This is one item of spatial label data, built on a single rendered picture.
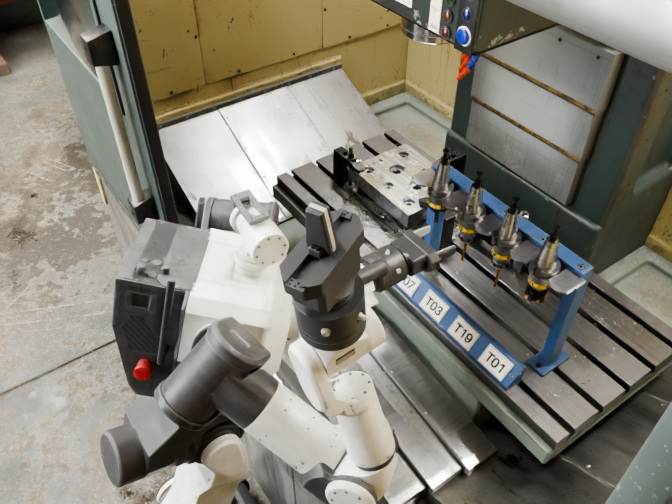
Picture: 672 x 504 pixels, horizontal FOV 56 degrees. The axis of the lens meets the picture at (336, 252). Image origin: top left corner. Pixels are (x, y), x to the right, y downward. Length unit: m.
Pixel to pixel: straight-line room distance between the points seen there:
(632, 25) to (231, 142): 2.20
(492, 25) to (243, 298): 0.66
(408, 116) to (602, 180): 1.26
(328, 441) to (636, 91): 1.29
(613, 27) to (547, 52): 1.56
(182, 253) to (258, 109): 1.54
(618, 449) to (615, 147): 0.83
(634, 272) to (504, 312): 0.81
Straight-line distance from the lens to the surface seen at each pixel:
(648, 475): 0.62
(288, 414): 0.98
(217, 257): 1.16
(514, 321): 1.72
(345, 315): 0.73
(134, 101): 1.56
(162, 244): 1.17
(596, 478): 1.66
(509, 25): 1.29
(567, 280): 1.40
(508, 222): 1.42
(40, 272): 3.36
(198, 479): 1.52
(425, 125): 3.00
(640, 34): 0.41
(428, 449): 1.67
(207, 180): 2.41
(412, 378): 1.74
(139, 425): 1.34
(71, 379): 2.86
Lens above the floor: 2.16
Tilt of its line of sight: 44 degrees down
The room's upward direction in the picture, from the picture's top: straight up
